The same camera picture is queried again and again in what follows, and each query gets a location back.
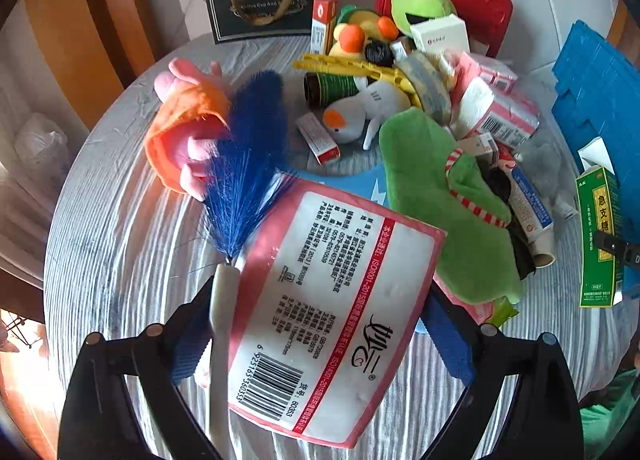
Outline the green medicine box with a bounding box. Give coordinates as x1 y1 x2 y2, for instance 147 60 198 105
576 166 623 308

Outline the cardboard tube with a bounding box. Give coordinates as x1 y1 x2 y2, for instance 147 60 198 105
525 226 555 268

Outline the striped grey tablecloth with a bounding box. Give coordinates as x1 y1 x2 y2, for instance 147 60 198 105
43 32 640 460

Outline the blue plastic storage bin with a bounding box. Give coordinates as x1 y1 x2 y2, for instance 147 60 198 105
552 21 639 308

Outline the pink white tissue pack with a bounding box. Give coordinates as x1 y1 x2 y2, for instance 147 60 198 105
451 77 539 149

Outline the green cloth with striped trim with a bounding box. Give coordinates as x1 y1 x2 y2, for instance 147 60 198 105
378 108 523 305

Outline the clear plastic bag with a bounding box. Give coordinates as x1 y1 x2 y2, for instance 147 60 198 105
14 113 70 193

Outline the blue feather duster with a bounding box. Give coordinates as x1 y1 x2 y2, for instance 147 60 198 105
205 71 288 459

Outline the white duck plush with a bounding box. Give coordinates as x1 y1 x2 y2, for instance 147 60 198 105
321 80 411 151

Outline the pig plush orange dress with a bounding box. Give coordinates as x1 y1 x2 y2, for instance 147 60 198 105
144 58 234 202

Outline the green frog plush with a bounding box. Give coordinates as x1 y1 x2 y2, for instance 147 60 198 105
390 0 458 36

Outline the yellow plastic clip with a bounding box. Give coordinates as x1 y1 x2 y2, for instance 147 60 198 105
293 53 422 108

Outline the dark green can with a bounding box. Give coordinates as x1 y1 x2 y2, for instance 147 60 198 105
304 73 359 110

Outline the yellow duck toy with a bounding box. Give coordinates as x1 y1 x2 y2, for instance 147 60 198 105
329 4 399 60

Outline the small red white box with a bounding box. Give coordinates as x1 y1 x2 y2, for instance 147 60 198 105
309 0 338 56

